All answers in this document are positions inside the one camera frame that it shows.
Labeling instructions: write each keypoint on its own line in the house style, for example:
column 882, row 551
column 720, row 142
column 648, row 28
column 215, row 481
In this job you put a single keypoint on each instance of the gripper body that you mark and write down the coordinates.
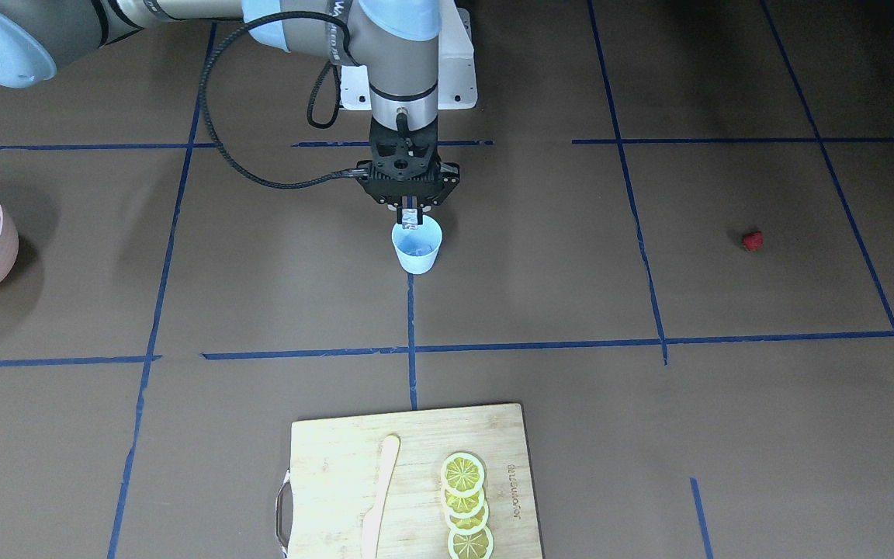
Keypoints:
column 410, row 212

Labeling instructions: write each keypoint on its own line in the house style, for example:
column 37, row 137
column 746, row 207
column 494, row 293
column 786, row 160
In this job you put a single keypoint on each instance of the red strawberry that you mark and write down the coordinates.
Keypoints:
column 753, row 241

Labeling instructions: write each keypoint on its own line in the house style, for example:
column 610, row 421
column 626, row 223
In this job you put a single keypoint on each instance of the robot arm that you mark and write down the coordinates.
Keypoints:
column 397, row 42

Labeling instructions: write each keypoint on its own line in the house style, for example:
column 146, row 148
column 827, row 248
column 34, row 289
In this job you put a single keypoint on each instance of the light blue paper cup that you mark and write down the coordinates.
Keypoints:
column 431, row 232

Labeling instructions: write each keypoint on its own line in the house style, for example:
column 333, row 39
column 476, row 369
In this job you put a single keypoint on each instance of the bamboo cutting board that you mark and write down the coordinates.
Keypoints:
column 333, row 470

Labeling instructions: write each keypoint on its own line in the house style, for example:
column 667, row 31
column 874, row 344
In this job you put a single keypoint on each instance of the lemon slice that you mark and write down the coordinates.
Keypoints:
column 475, row 545
column 462, row 474
column 463, row 506
column 468, row 525

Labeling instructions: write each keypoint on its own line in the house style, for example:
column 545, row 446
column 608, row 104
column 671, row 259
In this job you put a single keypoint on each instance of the yellow plastic knife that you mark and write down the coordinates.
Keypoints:
column 373, row 518

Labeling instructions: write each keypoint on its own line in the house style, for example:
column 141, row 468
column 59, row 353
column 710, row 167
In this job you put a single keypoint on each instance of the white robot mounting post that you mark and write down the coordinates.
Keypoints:
column 456, row 67

